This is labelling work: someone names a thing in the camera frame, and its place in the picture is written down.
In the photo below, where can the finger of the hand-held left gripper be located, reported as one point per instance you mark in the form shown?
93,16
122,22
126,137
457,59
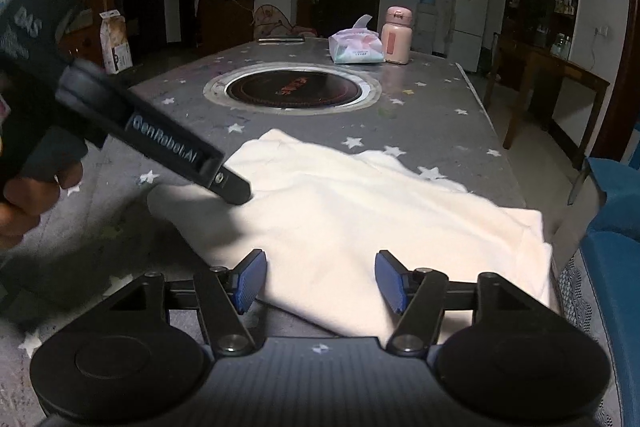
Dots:
231,187

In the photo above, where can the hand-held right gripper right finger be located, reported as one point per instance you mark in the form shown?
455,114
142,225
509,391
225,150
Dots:
392,283

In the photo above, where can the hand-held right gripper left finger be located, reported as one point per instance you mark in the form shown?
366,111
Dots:
249,283

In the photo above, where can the cream white shirt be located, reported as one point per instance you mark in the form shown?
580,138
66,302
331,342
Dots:
360,217

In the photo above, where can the person's left hand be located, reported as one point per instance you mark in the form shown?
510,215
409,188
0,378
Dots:
27,207

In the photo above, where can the printed paper bag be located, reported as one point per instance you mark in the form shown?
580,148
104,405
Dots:
116,44

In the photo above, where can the grey star-print tablecloth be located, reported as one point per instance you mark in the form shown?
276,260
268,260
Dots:
170,107

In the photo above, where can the round black built-in cooktop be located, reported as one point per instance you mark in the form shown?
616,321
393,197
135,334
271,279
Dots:
295,88

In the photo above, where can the dark slim object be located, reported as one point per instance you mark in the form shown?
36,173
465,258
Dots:
281,39

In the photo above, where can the floral child sofa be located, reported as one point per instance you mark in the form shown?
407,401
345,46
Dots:
280,24

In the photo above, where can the pastel tissue pack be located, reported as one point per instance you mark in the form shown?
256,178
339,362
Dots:
356,47

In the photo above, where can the pink bottle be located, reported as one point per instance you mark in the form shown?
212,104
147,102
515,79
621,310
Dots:
396,39

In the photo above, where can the blue sofa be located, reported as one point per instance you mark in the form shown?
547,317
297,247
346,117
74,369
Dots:
617,257

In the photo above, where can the water dispenser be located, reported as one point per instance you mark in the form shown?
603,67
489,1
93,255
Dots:
426,17

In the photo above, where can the white refrigerator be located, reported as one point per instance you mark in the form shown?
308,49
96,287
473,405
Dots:
469,24

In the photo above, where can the dark wooden side table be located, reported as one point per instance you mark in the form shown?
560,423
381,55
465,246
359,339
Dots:
560,67

